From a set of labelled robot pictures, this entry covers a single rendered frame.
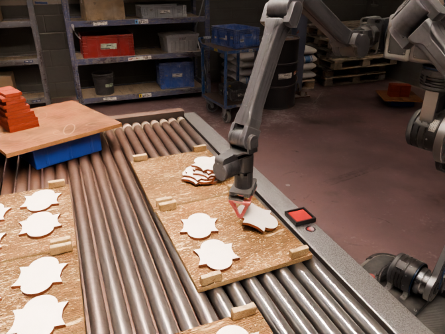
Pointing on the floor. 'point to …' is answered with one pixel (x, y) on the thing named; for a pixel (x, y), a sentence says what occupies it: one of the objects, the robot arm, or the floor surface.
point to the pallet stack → (334, 71)
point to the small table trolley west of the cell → (214, 100)
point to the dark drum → (283, 76)
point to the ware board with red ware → (399, 95)
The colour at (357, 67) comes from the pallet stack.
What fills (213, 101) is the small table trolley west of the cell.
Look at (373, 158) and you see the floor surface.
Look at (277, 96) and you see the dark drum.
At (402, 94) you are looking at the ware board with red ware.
